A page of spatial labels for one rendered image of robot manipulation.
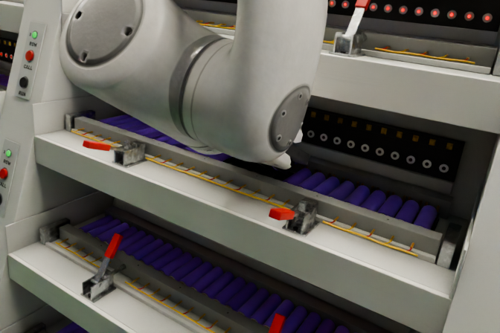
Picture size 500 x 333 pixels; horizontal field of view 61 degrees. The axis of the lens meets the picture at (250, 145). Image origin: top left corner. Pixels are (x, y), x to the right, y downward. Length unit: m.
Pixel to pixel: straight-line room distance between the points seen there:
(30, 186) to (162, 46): 0.53
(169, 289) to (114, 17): 0.44
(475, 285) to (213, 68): 0.29
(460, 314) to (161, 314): 0.38
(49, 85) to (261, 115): 0.52
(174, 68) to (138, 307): 0.43
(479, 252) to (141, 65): 0.32
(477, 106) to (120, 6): 0.31
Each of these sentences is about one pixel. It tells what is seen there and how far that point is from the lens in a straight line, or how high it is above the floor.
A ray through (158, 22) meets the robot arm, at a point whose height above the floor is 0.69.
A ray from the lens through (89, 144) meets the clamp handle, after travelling 0.55.
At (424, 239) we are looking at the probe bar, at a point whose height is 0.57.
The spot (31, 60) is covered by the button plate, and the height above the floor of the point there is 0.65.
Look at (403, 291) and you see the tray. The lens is 0.44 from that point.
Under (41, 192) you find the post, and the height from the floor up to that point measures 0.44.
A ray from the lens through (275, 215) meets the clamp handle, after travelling 0.40.
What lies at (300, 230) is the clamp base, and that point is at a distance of 0.47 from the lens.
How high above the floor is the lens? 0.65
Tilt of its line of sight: 4 degrees down
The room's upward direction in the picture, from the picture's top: 14 degrees clockwise
